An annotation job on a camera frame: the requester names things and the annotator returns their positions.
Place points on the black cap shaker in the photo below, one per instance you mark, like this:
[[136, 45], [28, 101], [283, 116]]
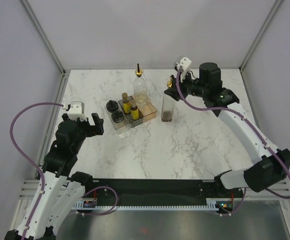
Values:
[[112, 106], [117, 116]]

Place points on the dark sauce glass bottle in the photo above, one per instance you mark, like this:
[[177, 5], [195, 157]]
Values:
[[168, 106]]

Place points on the yellow label bottle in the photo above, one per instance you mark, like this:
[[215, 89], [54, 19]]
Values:
[[126, 103], [134, 110]]

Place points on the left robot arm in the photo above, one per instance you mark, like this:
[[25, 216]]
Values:
[[47, 210]]

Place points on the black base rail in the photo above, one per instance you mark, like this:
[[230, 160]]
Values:
[[154, 192]]

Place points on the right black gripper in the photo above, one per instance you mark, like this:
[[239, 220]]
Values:
[[174, 92]]

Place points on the white cable duct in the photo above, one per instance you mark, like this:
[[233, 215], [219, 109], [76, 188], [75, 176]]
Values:
[[210, 205]]

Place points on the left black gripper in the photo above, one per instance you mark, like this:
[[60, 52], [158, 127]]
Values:
[[97, 129]]

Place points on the left aluminium frame post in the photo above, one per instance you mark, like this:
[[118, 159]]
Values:
[[41, 33]]

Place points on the clear square oil bottle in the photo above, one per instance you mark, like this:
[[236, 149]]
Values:
[[140, 88]]

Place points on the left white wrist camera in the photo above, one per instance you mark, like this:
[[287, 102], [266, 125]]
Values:
[[75, 111]]

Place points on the clear plastic bin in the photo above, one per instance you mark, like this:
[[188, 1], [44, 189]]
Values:
[[117, 126]]

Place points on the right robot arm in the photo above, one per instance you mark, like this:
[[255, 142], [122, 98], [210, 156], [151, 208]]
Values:
[[270, 165]]

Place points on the right aluminium frame post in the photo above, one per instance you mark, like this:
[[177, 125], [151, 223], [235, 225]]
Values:
[[261, 32]]

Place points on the orange plastic bin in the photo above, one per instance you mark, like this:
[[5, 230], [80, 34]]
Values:
[[149, 111]]

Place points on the grey plastic bin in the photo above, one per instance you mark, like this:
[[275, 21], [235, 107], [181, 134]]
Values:
[[128, 118]]

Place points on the aluminium frame post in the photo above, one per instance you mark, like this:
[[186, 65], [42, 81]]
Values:
[[261, 32], [41, 33]]

